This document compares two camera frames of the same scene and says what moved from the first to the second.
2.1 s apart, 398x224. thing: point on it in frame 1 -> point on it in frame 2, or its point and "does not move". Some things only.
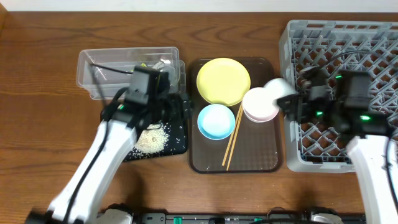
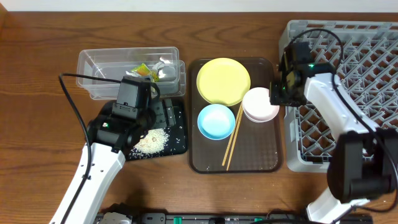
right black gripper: x=292 y=106 -> x=278 y=94
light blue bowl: x=216 y=122 does not move
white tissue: x=158 y=66 does not move
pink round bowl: x=258 y=105 does not move
